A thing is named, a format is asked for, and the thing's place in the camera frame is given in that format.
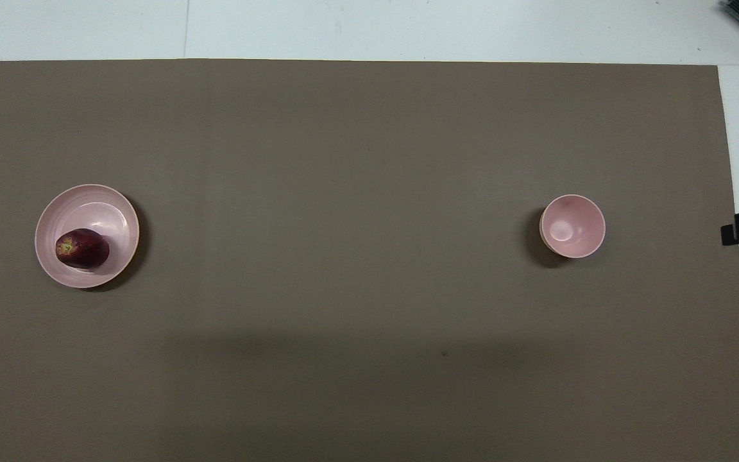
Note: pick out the dark red apple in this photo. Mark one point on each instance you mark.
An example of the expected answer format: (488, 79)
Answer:
(84, 249)

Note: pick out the pink plate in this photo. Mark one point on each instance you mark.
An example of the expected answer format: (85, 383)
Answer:
(97, 212)

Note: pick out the pink bowl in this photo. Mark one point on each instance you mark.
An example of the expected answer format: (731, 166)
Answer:
(571, 224)

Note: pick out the brown table mat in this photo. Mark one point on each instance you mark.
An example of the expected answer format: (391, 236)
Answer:
(369, 192)

